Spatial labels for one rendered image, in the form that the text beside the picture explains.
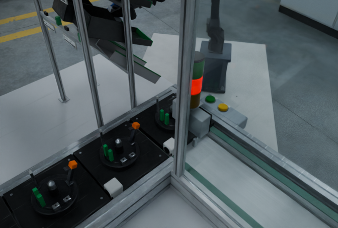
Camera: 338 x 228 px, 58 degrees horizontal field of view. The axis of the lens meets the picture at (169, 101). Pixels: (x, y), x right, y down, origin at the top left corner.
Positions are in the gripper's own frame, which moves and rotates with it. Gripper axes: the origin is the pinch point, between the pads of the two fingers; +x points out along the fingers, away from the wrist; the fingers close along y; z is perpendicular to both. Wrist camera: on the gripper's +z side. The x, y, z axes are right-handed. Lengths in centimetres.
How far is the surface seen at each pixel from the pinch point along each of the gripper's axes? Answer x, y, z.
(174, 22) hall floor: -93, -211, -138
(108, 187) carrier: 30, 63, -24
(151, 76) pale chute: -2.0, 20.4, -24.6
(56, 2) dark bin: 19.9, 3.1, 12.9
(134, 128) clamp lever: 15, 49, -20
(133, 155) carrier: 19, 55, -25
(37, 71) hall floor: 73, -166, -99
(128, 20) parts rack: 0.2, 26.8, 6.2
